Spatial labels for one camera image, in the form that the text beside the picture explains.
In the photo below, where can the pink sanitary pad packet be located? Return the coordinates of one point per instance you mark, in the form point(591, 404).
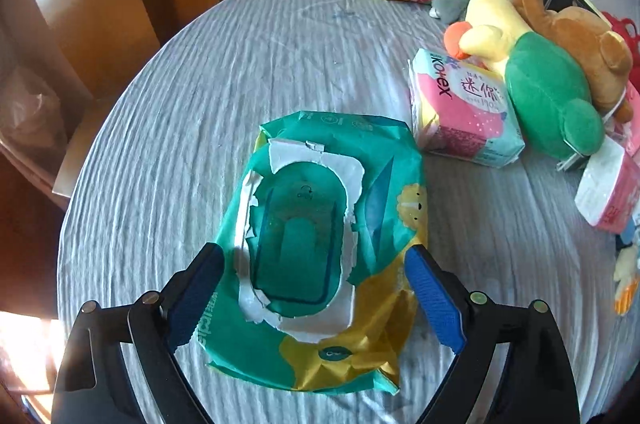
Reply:
point(465, 123)

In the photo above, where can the small yellow plush toy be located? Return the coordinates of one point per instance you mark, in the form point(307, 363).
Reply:
point(627, 271)

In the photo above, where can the yellow and green plush toy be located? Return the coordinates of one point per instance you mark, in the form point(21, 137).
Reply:
point(545, 88)

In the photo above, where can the wooden nightstand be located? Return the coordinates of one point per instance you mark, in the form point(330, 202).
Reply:
point(90, 28)

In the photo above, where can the brown bear plush toy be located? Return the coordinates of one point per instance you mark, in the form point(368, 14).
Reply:
point(575, 33)

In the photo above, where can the green wet wipes pack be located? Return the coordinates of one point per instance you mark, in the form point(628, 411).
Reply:
point(295, 224)

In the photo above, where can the grey plush toy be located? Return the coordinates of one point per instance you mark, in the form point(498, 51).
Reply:
point(447, 6)

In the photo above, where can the clear plastic bag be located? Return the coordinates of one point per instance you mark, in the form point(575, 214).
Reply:
point(30, 113)

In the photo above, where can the red toy case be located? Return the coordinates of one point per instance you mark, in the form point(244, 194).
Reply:
point(625, 28)

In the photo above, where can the pink and white packet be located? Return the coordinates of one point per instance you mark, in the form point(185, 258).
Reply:
point(605, 189)

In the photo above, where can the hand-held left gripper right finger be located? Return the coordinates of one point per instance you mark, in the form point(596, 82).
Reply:
point(435, 299)

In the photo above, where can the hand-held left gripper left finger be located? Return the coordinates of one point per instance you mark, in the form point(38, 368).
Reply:
point(195, 299)

